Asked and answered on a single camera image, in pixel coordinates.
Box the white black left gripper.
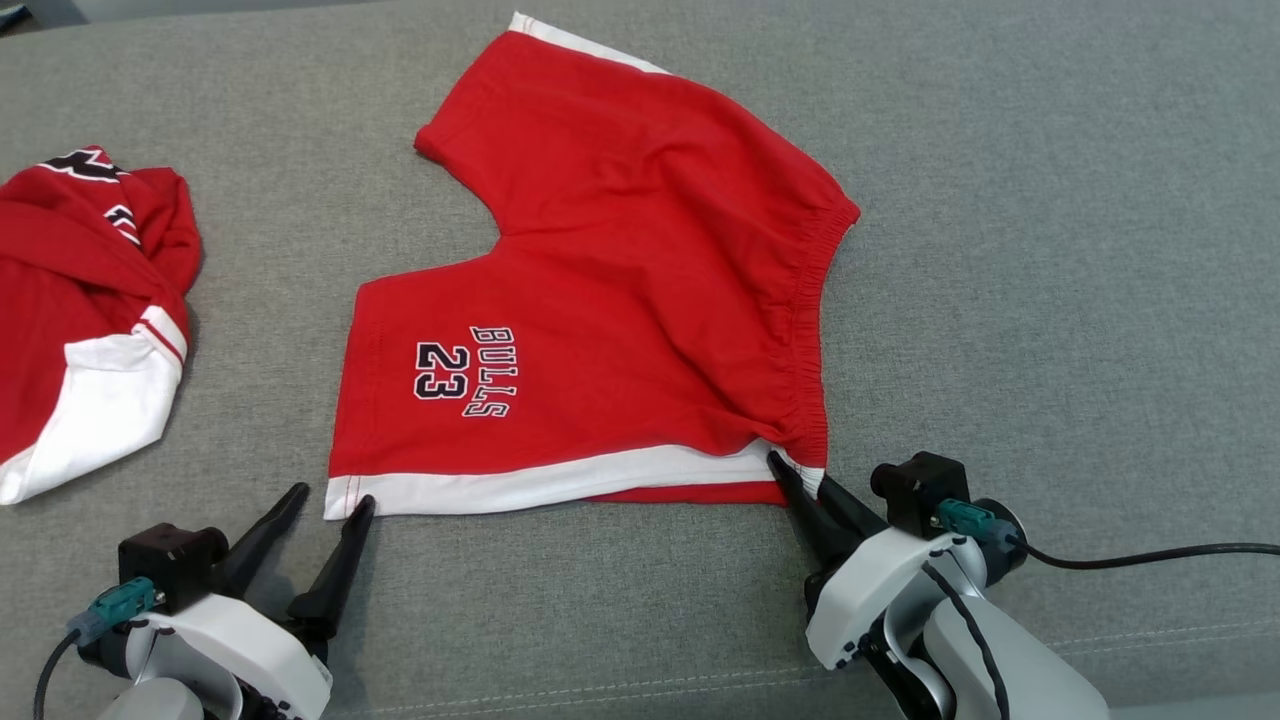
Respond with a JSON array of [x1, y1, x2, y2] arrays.
[[98, 482, 378, 720]]

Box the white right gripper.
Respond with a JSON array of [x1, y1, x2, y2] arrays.
[[765, 449, 991, 671]]

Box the red shorts with white stripe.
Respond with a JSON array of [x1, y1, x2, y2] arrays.
[[323, 12, 861, 521]]

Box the red white basketball jersey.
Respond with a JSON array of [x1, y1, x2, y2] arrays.
[[0, 145, 203, 506]]

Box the grey fabric sofa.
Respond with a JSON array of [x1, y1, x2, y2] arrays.
[[0, 0, 1280, 720]]

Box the right gripper cable teal plug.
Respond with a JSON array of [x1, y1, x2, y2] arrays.
[[936, 498, 1280, 573]]

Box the gripper cable teal plug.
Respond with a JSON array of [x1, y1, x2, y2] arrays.
[[33, 577, 161, 720], [936, 498, 1280, 573]]

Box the left gripper cable teal plug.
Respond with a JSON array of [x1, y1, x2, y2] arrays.
[[33, 577, 161, 720]]

